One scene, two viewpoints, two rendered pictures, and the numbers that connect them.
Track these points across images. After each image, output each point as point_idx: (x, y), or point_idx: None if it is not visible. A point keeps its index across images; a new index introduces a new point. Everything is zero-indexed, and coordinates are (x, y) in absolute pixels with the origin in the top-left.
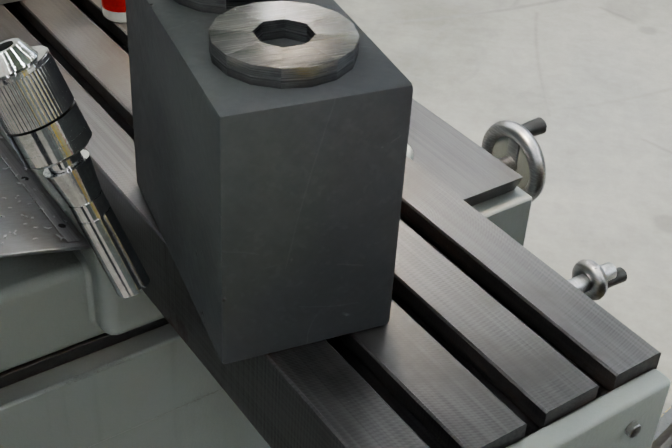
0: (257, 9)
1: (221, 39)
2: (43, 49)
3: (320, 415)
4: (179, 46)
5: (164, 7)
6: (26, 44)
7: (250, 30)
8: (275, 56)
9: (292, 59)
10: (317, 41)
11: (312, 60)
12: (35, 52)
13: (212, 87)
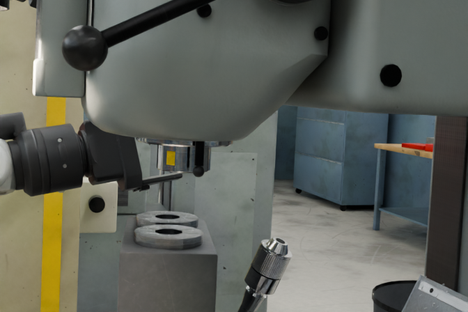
0: (170, 221)
1: (193, 217)
2: (263, 243)
3: None
4: (207, 230)
5: (206, 239)
6: (270, 239)
7: (180, 218)
8: (177, 213)
9: (171, 212)
10: (157, 214)
11: (164, 212)
12: (267, 242)
13: (202, 222)
